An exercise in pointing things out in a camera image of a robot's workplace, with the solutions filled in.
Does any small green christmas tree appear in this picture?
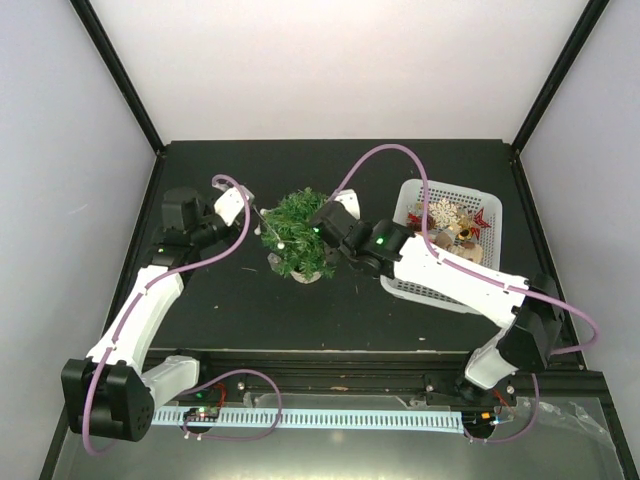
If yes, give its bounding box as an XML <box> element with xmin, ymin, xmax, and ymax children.
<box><xmin>266</xmin><ymin>187</ymin><xmax>335</xmax><ymax>283</ymax></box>

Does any white perforated plastic basket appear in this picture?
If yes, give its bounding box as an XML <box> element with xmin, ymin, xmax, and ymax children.
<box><xmin>380</xmin><ymin>179</ymin><xmax>502</xmax><ymax>314</ymax></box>

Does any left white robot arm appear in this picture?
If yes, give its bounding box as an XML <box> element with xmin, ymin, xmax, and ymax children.
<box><xmin>61</xmin><ymin>175</ymin><xmax>254</xmax><ymax>453</ymax></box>

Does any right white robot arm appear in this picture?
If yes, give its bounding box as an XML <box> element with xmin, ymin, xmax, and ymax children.
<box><xmin>310</xmin><ymin>201</ymin><xmax>563</xmax><ymax>401</ymax></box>

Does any brown pine cone ornament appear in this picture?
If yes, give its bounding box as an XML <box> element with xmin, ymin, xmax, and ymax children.
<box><xmin>406</xmin><ymin>214</ymin><xmax>424</xmax><ymax>235</ymax></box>

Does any gold snowflake ornament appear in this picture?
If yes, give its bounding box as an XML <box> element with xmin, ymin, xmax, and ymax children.
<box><xmin>428</xmin><ymin>198</ymin><xmax>459</xmax><ymax>228</ymax></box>

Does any red star ornament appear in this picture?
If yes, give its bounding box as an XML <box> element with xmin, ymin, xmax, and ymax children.
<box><xmin>471</xmin><ymin>208</ymin><xmax>492</xmax><ymax>236</ymax></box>

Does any right circuit board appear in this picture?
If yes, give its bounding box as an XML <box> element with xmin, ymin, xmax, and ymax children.
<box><xmin>462</xmin><ymin>407</ymin><xmax>513</xmax><ymax>426</ymax></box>

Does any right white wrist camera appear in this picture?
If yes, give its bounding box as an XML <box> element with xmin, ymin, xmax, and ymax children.
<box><xmin>333</xmin><ymin>189</ymin><xmax>361</xmax><ymax>220</ymax></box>

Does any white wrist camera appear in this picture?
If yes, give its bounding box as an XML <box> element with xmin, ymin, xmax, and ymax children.
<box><xmin>333</xmin><ymin>189</ymin><xmax>361</xmax><ymax>220</ymax></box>
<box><xmin>213</xmin><ymin>185</ymin><xmax>254</xmax><ymax>227</ymax></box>

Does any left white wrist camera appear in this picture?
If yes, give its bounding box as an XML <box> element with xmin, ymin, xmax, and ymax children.
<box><xmin>213</xmin><ymin>185</ymin><xmax>254</xmax><ymax>227</ymax></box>

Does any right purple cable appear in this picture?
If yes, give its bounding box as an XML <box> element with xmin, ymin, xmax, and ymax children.
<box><xmin>327</xmin><ymin>144</ymin><xmax>600</xmax><ymax>356</ymax></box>

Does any purple cable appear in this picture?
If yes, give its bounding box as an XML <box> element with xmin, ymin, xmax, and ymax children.
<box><xmin>327</xmin><ymin>144</ymin><xmax>600</xmax><ymax>356</ymax></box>
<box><xmin>82</xmin><ymin>174</ymin><xmax>252</xmax><ymax>456</ymax></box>

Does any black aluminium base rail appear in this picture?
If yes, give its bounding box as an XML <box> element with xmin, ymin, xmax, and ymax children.
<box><xmin>144</xmin><ymin>348</ymin><xmax>609</xmax><ymax>401</ymax></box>

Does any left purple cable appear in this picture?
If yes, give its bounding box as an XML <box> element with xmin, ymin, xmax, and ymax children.
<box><xmin>82</xmin><ymin>174</ymin><xmax>252</xmax><ymax>456</ymax></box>

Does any white slotted cable duct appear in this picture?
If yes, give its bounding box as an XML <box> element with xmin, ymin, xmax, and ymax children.
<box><xmin>151</xmin><ymin>406</ymin><xmax>464</xmax><ymax>434</ymax></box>

